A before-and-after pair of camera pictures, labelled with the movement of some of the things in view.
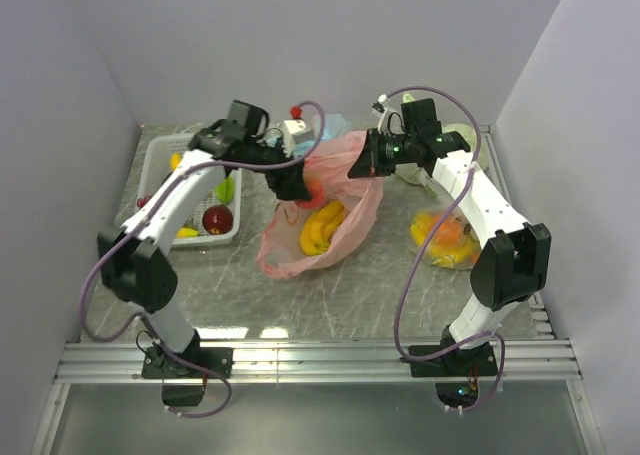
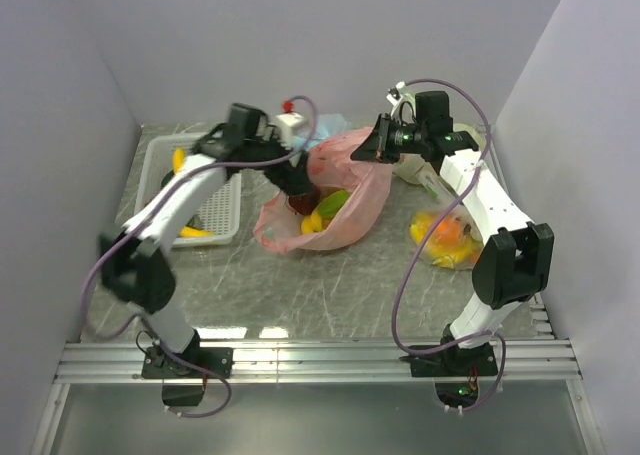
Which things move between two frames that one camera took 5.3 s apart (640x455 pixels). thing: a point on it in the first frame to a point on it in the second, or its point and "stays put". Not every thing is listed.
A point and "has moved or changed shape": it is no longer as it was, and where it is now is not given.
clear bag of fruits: [455, 244] stays put
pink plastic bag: [327, 171] has moved or changed shape
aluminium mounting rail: [104, 363] stays put
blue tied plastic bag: [332, 124] stays put
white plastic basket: [159, 153] stays put
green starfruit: [224, 191] to [331, 204]
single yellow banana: [175, 160] stays put
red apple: [217, 219] to [304, 203]
